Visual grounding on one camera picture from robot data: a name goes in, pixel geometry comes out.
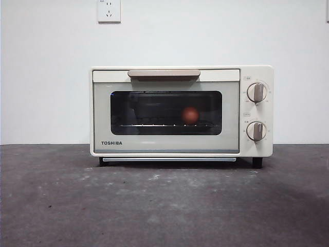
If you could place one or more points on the cream oven knob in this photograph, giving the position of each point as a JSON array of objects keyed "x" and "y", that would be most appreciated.
[
  {"x": 256, "y": 131},
  {"x": 257, "y": 92}
]

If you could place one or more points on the silver oven crumb tray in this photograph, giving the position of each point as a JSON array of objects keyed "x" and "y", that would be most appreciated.
[{"x": 154, "y": 159}]

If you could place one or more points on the black oven foot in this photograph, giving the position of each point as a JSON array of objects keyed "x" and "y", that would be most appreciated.
[
  {"x": 257, "y": 162},
  {"x": 101, "y": 162}
]

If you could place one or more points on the brown egg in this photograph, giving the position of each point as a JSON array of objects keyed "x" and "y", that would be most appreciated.
[{"x": 190, "y": 115}]

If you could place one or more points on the white wall socket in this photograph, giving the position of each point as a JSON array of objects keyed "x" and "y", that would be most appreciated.
[{"x": 109, "y": 11}]

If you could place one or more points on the cream Toshiba toaster oven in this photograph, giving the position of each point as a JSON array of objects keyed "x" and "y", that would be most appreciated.
[{"x": 267, "y": 115}]

